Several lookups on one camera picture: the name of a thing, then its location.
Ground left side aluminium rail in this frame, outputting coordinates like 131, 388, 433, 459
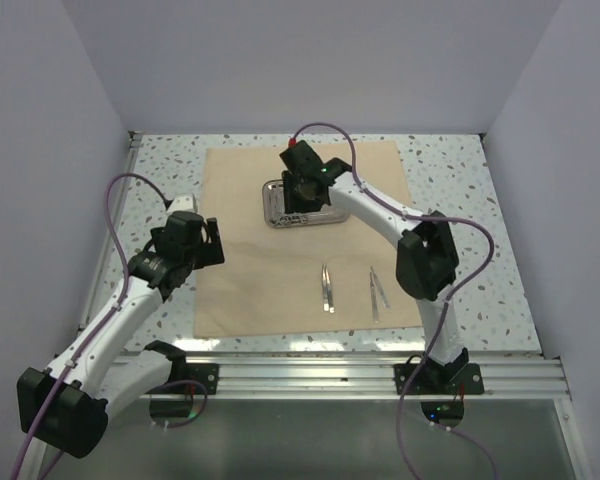
110, 131, 144, 213

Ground steel instrument tray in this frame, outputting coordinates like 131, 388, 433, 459
262, 179, 350, 229

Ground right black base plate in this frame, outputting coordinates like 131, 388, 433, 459
393, 348, 485, 395

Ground steel forceps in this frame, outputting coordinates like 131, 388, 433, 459
285, 213, 313, 226
271, 186, 286, 225

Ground steel scalpel handle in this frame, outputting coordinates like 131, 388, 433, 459
369, 272, 379, 324
370, 266, 391, 309

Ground aluminium mounting rail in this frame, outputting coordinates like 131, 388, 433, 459
44, 353, 574, 401

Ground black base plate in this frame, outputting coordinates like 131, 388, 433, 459
180, 362, 220, 395
393, 348, 485, 395

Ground steel tweezers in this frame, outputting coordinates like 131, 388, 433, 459
322, 264, 335, 314

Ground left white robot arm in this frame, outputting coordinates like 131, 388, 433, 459
16, 211, 225, 458

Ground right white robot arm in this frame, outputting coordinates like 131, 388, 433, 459
280, 140, 469, 393

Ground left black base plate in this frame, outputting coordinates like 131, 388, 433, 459
180, 362, 220, 395

